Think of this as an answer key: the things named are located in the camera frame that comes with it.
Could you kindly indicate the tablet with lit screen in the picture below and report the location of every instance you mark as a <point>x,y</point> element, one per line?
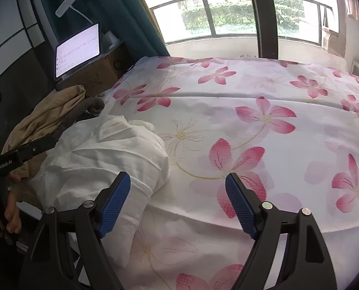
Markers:
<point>76,51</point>

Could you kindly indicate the white hooded jacket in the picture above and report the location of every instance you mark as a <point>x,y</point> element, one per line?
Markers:
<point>107,157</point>

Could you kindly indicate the grey cloth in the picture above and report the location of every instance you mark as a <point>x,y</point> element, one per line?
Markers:
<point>85,108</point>

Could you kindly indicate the black balcony railing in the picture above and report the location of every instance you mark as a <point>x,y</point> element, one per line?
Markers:
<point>227,12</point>

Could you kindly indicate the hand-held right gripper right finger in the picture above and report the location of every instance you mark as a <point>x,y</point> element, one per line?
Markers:
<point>239,205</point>

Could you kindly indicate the pink floral bedsheet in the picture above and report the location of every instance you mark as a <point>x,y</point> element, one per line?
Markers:
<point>257,145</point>

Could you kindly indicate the dark cabinet with grey panels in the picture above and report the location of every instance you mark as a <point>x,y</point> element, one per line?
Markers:
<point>13,36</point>

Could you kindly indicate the tan cloth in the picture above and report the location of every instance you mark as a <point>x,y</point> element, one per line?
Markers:
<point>43,117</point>

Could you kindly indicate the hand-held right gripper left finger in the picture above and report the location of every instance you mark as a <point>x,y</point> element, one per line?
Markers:
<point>114,205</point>

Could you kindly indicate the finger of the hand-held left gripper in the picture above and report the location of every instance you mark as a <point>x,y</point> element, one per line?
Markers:
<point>37,149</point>

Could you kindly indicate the white power adapter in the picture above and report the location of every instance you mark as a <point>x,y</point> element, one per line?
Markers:
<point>110,40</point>

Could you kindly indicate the person's left hand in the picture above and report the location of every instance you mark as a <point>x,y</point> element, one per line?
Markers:
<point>12,220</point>

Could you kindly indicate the white gooseneck light bar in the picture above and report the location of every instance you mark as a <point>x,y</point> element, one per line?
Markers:
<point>67,6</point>

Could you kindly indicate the teal curtain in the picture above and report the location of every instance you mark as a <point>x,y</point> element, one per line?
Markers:
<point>122,12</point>

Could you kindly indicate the balcony cardboard box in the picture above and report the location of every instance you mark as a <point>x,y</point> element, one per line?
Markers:
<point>334,40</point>

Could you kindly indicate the brown bedside cardboard box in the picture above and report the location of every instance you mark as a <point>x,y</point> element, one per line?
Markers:
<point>104,72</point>

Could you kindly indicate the black window pillar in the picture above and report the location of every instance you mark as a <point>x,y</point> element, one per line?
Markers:
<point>262,18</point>

